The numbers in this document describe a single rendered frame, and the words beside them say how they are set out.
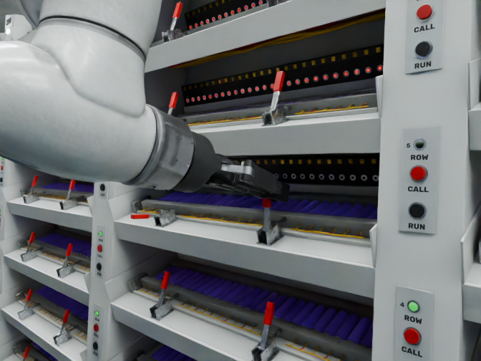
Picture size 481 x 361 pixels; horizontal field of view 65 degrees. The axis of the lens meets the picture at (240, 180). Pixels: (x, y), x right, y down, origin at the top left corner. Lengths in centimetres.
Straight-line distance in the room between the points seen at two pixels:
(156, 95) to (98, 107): 65
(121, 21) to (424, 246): 40
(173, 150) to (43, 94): 14
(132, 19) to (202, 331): 55
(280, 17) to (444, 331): 48
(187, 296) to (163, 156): 48
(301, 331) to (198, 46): 54
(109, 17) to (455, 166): 38
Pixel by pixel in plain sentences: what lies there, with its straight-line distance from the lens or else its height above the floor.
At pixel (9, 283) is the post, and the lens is 161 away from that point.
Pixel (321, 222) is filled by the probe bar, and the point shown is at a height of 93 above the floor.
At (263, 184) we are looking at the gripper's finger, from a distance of 50.
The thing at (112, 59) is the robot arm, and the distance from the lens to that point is 37.
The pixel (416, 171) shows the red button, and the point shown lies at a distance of 48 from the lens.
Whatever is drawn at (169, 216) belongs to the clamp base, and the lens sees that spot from 79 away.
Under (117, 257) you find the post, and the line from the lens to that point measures 93.
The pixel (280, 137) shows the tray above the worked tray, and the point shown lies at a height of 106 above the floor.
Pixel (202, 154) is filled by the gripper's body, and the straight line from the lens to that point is 44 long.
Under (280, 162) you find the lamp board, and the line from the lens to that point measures 76.
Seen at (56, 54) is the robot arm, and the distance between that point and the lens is 36.
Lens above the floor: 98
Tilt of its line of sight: level
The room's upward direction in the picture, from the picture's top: 2 degrees clockwise
